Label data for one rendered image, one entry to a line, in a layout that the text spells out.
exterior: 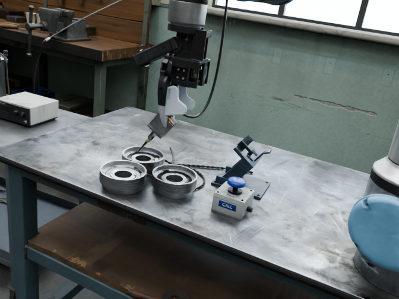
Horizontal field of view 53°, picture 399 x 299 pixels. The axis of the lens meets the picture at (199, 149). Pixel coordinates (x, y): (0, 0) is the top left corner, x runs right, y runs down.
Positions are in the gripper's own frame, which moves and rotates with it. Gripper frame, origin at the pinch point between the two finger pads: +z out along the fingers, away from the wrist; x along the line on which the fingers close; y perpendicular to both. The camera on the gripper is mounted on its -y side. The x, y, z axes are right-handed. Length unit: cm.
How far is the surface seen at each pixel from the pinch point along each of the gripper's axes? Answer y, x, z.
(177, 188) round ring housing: 5.8, -2.8, 14.2
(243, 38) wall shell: -23, 167, -7
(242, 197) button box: 20.0, -1.3, 12.7
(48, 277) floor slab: -63, 41, 96
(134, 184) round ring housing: -3.2, -5.9, 14.4
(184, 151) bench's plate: -3.1, 25.4, 16.5
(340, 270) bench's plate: 41.5, -9.9, 17.5
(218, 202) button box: 15.3, -2.8, 14.8
